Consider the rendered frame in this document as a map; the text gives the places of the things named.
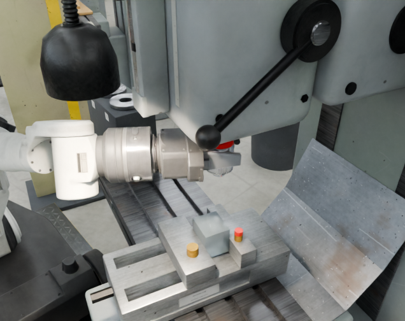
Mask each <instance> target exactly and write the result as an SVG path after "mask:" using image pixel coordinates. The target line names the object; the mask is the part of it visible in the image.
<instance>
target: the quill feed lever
mask: <svg viewBox="0 0 405 321"><path fill-rule="evenodd" d="M340 30H341V13H340V10H339V8H338V6H337V4H336V3H335V2H333V1H331V0H298V1H296V2H295V3H294V4H293V5H292V6H291V7H290V9H289V10H288V11H287V14H286V15H285V18H284V19H283V23H282V25H281V32H280V39H281V45H282V47H283V49H284V51H285V52H286V53H287V54H286V55H285V56H284V57H283V58H282V59H281V60H280V61H279V62H278V63H277V64H276V65H275V66H274V67H273V68H272V69H271V70H270V71H269V72H268V73H267V74H266V75H264V76H263V77H262V78H261V79H260V80H259V81H258V82H257V83H256V84H255V85H254V86H253V87H252V88H251V89H250V90H249V91H248V92H247V93H246V94H245V95H244V96H243V97H242V98H241V99H240V100H239V101H238V102H237V103H236V104H235V105H234V106H233V107H232V108H231V109H230V110H229V111H228V112H227V113H226V114H225V115H224V116H223V117H222V118H221V119H220V120H219V121H217V122H216V123H215V124H214V125H203V126H201V127H200V128H198V130H197V132H196V134H195V142H196V144H197V146H198V147H199V148H200V149H202V150H205V151H211V150H214V149H215V148H217V147H218V146H219V144H220V142H221V132H222V131H223V130H224V129H225V128H226V127H227V126H228V125H229V124H230V123H231V122H232V121H233V120H234V119H235V118H236V117H237V116H238V115H239V114H240V113H242V112H243V111H244V110H245V109H246V108H247V107H248V106H249V105H250V104H251V103H252V102H253V101H254V100H255V99H256V98H257V97H258V96H259V95H260V94H261V93H262V92H263V91H264V90H266V89H267V88H268V86H270V84H272V83H273V82H274V81H275V79H277V77H279V76H280V75H281V74H282V72H284V70H286V69H287V68H288V67H289V66H290V65H291V64H292V63H293V62H294V61H295V60H296V59H299V60H300V61H303V62H316V61H318V60H320V59H321V58H323V57H324V56H326V55H327V54H328V53H329V52H330V50H331V49H332V48H333V46H334V45H335V43H336V41H337V40H338V37H339V33H340Z"/></svg>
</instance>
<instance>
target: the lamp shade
mask: <svg viewBox="0 0 405 321"><path fill-rule="evenodd" d="M40 68H41V72H42V75H43V81H44V84H45V88H46V93H47V94H48V95H49V96H50V97H52V98H54V99H58V100H61V101H88V100H93V99H98V98H101V97H104V96H107V95H110V94H112V93H114V92H115V91H116V90H118V88H119V87H120V74H119V68H118V59H117V55H116V53H115V51H114V49H113V47H112V44H111V42H110V40H109V38H108V36H107V34H106V33H105V32H104V31H102V30H101V29H99V28H98V27H96V26H94V25H92V24H91V23H88V22H83V21H81V20H79V23H77V24H67V23H66V21H65V22H63V23H61V24H58V25H56V26H55V27H54V28H53V29H52V30H50V31H49V32H48V33H47V34H46V35H45V36H44V37H43V39H42V46H41V57H40Z"/></svg>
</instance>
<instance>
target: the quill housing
mask: <svg viewBox="0 0 405 321"><path fill-rule="evenodd" d="M296 1H298V0H164V10H165V23H166V47H167V72H168V84H169V108H170V110H169V112H165V114H166V115H167V116H168V117H169V118H170V119H171V120H172V121H173V122H174V123H175V124H176V125H177V126H178V127H179V128H180V129H181V130H182V131H183V132H184V133H185V134H186V135H187V136H188V137H189V138H190V139H191V140H192V141H193V142H194V143H196V142H195V134H196V132H197V130H198V128H200V127H201V126H203V125H214V124H215V123H216V122H217V121H219V120H220V119H221V118H222V117H223V116H224V115H225V114H226V113H227V112H228V111H229V110H230V109H231V108H232V107H233V106H234V105H235V104H236V103H237V102H238V101H239V100H240V99H241V98H242V97H243V96H244V95H245V94H246V93H247V92H248V91H249V90H250V89H251V88H252V87H253V86H254V85H255V84H256V83H257V82H258V81H259V80H260V79H261V78H262V77H263V76H264V75H266V74H267V73H268V72H269V71H270V70H271V69H272V68H273V67H274V66H275V65H276V64H277V63H278V62H279V61H280V60H281V59H282V58H283V57H284V56H285V55H286V54H287V53H286V52H285V51H284V49H283V47H282V45H281V39H280V32H281V25H282V23H283V19H284V18H285V15H286V14H287V11H288V10H289V9H290V7H291V6H292V5H293V4H294V3H295V2H296ZM317 62H318V61H316V62H303V61H300V60H299V59H296V60H295V61H294V62H293V63H292V64H291V65H290V66H289V67H288V68H287V69H286V70H284V72H282V74H281V75H280V76H279V77H277V79H275V81H274V82H273V83H272V84H270V86H268V88H267V89H266V90H264V91H263V92H262V93H261V94H260V95H259V96H258V97H257V98H256V99H255V100H254V101H253V102H252V103H251V104H250V105H249V106H248V107H247V108H246V109H245V110H244V111H243V112H242V113H240V114H239V115H238V116H237V117H236V118H235V119H234V120H233V121H232V122H231V123H230V124H229V125H228V126H227V127H226V128H225V129H224V130H223V131H222V132H221V142H220V144H222V143H226V142H230V141H234V140H237V139H241V138H245V137H248V136H252V135H255V134H259V133H262V132H266V131H271V130H274V129H278V128H281V127H285V126H288V125H292V124H296V123H298V122H300V121H302V120H303V119H304V118H305V117H306V115H307V114H308V111H309V107H310V104H311V96H312V92H313V85H314V81H315V73H316V67H317Z"/></svg>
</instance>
